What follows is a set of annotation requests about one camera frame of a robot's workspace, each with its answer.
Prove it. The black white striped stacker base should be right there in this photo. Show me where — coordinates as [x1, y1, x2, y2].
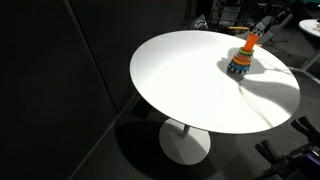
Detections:
[227, 64, 250, 76]

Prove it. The clear plastic bead ring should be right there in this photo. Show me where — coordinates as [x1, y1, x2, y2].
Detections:
[235, 50, 254, 62]

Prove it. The orange yellow ring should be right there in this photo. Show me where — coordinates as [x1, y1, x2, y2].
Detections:
[232, 54, 253, 66]

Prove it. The white table pedestal base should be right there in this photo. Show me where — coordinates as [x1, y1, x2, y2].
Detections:
[158, 118, 212, 166]

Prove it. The grey lounge chair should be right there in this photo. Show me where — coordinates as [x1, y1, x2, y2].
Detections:
[229, 5, 294, 46]

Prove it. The black metal chair frame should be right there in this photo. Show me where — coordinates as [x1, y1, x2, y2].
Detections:
[209, 0, 249, 33]

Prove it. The blue ring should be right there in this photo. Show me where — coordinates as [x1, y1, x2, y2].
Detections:
[228, 59, 252, 73]

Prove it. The green scalloped ring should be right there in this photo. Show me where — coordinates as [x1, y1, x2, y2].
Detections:
[237, 46, 255, 57]

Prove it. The patterned dark cushion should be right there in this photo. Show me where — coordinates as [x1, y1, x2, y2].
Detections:
[189, 14, 210, 32]

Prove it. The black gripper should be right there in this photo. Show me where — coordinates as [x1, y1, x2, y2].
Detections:
[255, 10, 292, 36]

